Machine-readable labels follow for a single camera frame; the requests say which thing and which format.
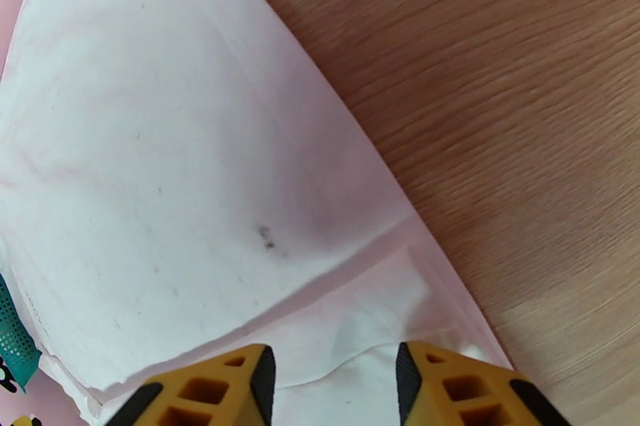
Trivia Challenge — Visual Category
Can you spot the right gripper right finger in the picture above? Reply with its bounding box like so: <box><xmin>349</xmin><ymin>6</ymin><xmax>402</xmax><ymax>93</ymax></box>
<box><xmin>395</xmin><ymin>340</ymin><xmax>571</xmax><ymax>426</ymax></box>

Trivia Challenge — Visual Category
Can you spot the pale pink T-shirt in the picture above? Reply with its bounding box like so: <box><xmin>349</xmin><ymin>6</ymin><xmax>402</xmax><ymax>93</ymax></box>
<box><xmin>0</xmin><ymin>0</ymin><xmax>516</xmax><ymax>426</ymax></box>

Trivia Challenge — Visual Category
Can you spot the teal plastic mesh basket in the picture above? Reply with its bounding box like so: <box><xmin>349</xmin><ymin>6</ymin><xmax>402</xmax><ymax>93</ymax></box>
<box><xmin>0</xmin><ymin>272</ymin><xmax>41</xmax><ymax>393</ymax></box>

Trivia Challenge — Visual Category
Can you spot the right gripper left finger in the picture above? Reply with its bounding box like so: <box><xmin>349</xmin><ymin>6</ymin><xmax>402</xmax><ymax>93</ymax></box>
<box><xmin>105</xmin><ymin>343</ymin><xmax>277</xmax><ymax>426</ymax></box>

